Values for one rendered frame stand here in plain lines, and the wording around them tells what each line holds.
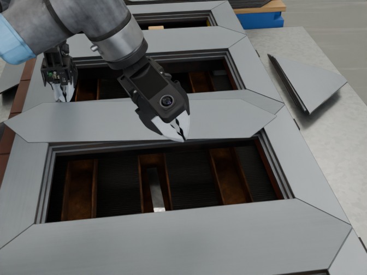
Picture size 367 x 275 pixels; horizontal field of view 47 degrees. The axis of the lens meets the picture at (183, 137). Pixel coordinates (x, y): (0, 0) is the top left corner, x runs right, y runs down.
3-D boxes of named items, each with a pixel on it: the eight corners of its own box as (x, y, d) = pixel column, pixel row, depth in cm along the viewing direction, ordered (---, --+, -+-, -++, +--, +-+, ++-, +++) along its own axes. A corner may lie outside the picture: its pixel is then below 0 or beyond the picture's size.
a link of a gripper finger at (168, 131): (174, 128, 83) (152, 94, 77) (187, 143, 79) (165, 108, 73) (161, 138, 83) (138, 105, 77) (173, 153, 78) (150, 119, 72)
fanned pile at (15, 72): (44, 51, 182) (42, 42, 180) (31, 103, 152) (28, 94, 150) (15, 53, 181) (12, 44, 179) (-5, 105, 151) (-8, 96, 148)
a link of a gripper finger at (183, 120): (187, 119, 83) (166, 84, 78) (201, 133, 79) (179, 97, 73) (174, 128, 83) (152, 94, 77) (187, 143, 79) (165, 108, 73)
